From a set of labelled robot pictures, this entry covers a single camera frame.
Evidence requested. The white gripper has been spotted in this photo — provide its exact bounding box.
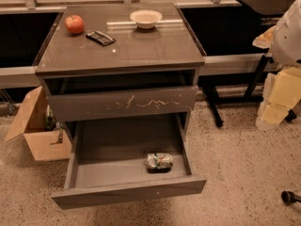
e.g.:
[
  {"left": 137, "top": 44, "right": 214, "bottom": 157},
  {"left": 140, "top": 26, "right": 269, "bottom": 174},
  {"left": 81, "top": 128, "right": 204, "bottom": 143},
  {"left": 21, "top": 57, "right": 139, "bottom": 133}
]
[{"left": 252, "top": 26, "right": 301, "bottom": 125}]

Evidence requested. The green 7up can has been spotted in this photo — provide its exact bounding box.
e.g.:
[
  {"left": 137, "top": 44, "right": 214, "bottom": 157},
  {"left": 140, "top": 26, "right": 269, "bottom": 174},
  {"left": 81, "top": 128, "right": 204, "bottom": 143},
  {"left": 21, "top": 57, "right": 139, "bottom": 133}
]
[{"left": 146, "top": 153, "right": 173, "bottom": 170}]

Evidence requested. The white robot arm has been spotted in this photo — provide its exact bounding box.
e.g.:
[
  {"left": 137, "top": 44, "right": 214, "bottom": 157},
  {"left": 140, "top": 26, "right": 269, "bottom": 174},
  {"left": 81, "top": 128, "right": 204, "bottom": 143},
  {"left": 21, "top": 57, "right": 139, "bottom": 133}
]
[{"left": 253, "top": 0, "right": 301, "bottom": 131}]

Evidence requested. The scratched grey top drawer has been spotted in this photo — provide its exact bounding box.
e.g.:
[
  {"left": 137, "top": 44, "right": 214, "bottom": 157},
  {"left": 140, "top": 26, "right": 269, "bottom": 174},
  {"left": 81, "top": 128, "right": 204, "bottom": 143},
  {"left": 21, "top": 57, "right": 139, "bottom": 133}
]
[{"left": 47, "top": 86, "right": 198, "bottom": 121}]

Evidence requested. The grey drawer cabinet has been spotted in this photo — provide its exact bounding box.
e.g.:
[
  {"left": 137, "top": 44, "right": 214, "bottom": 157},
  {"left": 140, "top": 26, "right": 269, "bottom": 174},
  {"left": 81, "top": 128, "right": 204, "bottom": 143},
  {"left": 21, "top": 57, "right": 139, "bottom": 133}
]
[{"left": 36, "top": 3, "right": 204, "bottom": 137}]

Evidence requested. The open grey middle drawer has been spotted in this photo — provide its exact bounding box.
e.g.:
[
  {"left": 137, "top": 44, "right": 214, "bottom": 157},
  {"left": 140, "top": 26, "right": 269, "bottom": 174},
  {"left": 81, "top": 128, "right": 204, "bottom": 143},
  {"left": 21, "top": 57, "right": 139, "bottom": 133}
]
[{"left": 52, "top": 113, "right": 206, "bottom": 209}]

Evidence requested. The black side table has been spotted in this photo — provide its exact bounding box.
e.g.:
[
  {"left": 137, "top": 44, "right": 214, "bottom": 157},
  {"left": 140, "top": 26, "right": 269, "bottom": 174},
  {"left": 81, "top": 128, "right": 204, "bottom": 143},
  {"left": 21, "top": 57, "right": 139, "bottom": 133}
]
[{"left": 198, "top": 0, "right": 295, "bottom": 127}]

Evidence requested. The black caster wheel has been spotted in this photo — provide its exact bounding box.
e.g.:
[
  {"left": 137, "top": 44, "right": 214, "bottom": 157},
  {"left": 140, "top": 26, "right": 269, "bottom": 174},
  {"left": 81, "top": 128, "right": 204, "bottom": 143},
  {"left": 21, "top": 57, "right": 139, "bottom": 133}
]
[{"left": 281, "top": 191, "right": 301, "bottom": 204}]

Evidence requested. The white bowl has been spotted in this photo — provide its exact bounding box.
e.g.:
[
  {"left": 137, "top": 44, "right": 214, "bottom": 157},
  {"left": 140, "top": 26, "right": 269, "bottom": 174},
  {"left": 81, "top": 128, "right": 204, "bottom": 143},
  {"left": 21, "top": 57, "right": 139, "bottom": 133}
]
[{"left": 130, "top": 9, "right": 163, "bottom": 29}]

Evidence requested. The black snack packet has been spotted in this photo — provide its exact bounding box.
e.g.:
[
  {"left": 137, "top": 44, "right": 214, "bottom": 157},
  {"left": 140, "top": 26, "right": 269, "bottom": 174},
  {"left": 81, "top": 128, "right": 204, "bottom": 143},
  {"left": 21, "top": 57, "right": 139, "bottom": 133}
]
[{"left": 86, "top": 31, "right": 116, "bottom": 46}]

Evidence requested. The red apple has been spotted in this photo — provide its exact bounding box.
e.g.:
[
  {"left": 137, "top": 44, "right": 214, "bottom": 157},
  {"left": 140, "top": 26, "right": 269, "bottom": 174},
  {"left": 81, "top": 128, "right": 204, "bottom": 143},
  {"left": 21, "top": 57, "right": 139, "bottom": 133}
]
[{"left": 65, "top": 15, "right": 85, "bottom": 35}]

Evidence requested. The green bottle in box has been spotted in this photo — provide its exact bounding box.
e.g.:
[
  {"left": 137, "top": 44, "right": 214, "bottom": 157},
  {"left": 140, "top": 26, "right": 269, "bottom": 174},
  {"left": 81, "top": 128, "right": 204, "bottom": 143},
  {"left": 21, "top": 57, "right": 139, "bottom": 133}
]
[{"left": 45, "top": 105, "right": 55, "bottom": 131}]

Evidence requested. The cardboard box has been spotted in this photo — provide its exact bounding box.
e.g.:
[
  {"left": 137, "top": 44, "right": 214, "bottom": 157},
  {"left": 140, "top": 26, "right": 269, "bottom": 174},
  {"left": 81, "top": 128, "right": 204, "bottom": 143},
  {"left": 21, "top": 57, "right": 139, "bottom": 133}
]
[{"left": 5, "top": 87, "right": 71, "bottom": 161}]

